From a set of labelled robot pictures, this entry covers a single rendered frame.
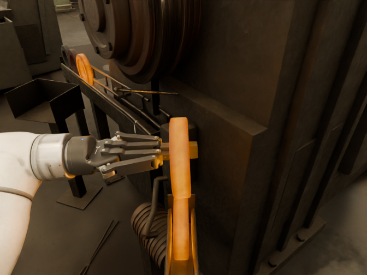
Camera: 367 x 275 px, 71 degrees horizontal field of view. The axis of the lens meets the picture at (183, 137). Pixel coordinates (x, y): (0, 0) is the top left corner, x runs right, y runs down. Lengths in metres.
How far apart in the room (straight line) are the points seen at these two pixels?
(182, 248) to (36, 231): 1.22
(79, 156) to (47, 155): 0.05
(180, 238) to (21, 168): 0.33
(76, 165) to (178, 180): 0.19
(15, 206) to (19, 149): 0.10
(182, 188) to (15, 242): 0.28
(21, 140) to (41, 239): 1.16
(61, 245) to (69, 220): 0.16
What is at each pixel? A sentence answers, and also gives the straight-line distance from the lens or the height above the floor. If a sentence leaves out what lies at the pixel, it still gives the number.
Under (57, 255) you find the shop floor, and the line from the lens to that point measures 1.57.
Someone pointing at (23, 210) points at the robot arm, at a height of 0.88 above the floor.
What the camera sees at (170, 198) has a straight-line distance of 0.70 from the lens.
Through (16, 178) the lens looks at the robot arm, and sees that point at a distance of 0.53.
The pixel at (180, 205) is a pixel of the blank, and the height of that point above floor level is 0.78.
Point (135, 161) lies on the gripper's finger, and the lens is 0.46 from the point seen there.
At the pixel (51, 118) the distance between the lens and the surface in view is 1.40.
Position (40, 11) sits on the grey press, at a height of 0.75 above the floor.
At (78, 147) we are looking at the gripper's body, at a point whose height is 0.95.
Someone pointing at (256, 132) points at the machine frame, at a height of 0.87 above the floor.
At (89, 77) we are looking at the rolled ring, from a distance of 1.58.
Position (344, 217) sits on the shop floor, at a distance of 1.82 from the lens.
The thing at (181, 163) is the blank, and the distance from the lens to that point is 0.43.
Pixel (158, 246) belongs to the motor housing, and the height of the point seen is 0.52.
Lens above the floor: 1.23
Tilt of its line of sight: 34 degrees down
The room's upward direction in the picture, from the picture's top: straight up
